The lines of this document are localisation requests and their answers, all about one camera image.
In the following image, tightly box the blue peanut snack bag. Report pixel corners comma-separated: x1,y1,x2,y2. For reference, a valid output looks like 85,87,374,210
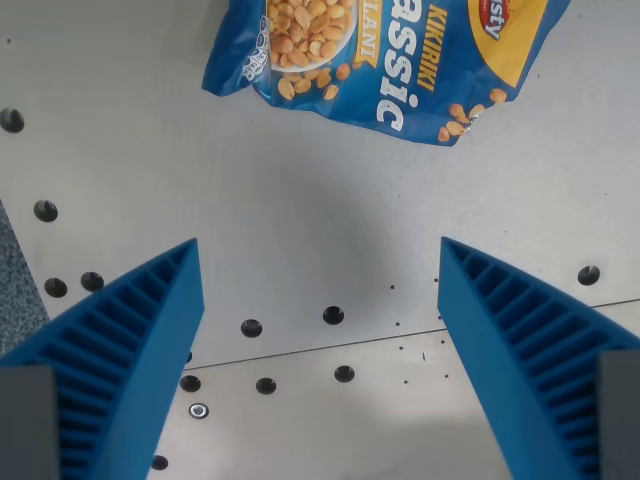
201,0,572,147

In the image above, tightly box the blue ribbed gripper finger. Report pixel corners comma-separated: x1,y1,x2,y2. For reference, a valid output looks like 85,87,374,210
0,237,207,480
437,236,640,480

